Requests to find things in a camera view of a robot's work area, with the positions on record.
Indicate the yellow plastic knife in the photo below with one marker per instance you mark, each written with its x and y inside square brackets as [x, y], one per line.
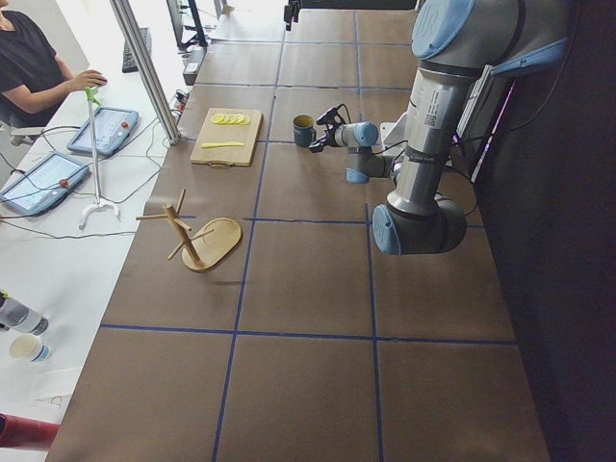
[220, 144]

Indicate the far teach pendant tablet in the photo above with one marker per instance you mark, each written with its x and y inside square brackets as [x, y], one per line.
[112, 126]

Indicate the person's hand on mouse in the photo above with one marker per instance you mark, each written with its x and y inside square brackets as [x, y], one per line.
[88, 79]

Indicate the wooden cup storage rack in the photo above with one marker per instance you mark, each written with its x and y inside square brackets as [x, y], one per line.
[204, 249]

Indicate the aluminium frame post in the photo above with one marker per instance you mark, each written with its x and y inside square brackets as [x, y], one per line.
[130, 29]

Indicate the blue ribbed cup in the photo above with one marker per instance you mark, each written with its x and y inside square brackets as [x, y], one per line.
[304, 130]

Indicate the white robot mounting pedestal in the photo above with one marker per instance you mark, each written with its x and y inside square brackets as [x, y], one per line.
[392, 132]

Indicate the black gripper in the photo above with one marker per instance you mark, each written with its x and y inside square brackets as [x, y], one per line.
[328, 135]

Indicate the teach pendant tablet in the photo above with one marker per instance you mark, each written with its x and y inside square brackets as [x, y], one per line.
[112, 126]
[45, 185]

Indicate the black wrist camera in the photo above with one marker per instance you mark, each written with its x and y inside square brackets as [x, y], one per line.
[332, 117]

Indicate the person in black shirt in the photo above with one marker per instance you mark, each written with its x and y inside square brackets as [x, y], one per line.
[35, 80]

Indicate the white stand with green clip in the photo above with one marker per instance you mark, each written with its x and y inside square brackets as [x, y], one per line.
[99, 203]

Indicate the white paper cup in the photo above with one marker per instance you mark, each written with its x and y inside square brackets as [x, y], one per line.
[30, 348]

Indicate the red object at edge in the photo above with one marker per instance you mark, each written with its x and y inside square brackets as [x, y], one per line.
[22, 433]

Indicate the near teach pendant tablet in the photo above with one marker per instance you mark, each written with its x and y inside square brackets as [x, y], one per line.
[45, 185]

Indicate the wooden cutting board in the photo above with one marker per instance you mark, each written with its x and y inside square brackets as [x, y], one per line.
[227, 156]

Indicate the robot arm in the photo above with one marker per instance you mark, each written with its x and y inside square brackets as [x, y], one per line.
[453, 41]

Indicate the clear water bottle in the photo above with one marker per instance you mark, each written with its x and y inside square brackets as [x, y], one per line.
[17, 316]

